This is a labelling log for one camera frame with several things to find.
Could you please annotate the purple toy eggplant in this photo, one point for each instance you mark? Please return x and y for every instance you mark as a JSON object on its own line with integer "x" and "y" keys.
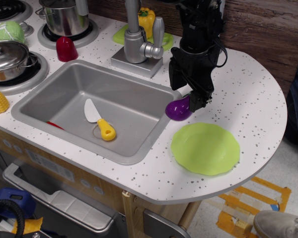
{"x": 178, "y": 110}

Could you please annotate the silver toy faucet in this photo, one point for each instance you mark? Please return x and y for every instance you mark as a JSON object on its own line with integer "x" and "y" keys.
{"x": 138, "y": 55}

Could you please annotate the green toy cabbage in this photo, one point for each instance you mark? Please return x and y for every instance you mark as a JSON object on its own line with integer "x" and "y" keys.
{"x": 11, "y": 31}

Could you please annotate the stove burner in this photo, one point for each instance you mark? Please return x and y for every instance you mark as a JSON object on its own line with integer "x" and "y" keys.
{"x": 29, "y": 79}
{"x": 48, "y": 39}
{"x": 15, "y": 10}

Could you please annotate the rear left stove burner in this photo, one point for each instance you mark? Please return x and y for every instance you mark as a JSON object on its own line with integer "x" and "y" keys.
{"x": 15, "y": 10}

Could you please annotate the yellow toy bell pepper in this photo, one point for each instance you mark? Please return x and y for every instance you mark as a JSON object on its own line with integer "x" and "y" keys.
{"x": 146, "y": 18}

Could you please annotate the red toy pepper in sink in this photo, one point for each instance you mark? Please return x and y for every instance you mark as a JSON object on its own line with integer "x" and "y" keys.
{"x": 53, "y": 124}

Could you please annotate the steel pot with lid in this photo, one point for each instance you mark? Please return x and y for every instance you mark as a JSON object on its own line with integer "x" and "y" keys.
{"x": 15, "y": 58}

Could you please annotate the blue vacuum with black hose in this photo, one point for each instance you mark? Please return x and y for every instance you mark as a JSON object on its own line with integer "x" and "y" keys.
{"x": 18, "y": 204}

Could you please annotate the grey shoe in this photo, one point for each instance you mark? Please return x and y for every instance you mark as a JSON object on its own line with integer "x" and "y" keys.
{"x": 273, "y": 224}

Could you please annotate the front left stove burner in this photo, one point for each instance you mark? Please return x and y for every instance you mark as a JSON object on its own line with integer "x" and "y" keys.
{"x": 29, "y": 79}

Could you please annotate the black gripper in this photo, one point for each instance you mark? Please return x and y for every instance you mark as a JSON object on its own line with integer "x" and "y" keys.
{"x": 194, "y": 70}

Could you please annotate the red plastic cup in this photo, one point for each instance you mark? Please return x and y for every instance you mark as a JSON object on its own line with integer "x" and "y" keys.
{"x": 66, "y": 50}

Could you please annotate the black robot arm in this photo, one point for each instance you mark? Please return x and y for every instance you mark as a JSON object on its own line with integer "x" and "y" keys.
{"x": 202, "y": 25}

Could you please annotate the white yellow toy knife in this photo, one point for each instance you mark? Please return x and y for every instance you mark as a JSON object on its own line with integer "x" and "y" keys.
{"x": 107, "y": 131}

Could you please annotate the silver oven door handle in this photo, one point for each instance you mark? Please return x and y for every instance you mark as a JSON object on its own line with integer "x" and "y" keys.
{"x": 66, "y": 210}

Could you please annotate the tall steel pot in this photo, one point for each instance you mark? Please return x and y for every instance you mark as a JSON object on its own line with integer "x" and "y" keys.
{"x": 65, "y": 17}

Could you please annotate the light green cutting board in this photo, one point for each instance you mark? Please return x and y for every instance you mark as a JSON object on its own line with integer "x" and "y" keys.
{"x": 167, "y": 42}

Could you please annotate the grey toy sink basin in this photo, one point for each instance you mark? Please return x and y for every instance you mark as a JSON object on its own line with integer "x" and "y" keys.
{"x": 109, "y": 113}

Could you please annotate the yellow tape on floor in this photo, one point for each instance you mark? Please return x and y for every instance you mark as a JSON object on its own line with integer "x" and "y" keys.
{"x": 239, "y": 206}

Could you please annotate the light green plastic plate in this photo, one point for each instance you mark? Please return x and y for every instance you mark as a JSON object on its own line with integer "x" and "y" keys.
{"x": 205, "y": 148}

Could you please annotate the rear right stove burner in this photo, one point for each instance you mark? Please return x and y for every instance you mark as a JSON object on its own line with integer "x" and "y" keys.
{"x": 48, "y": 39}

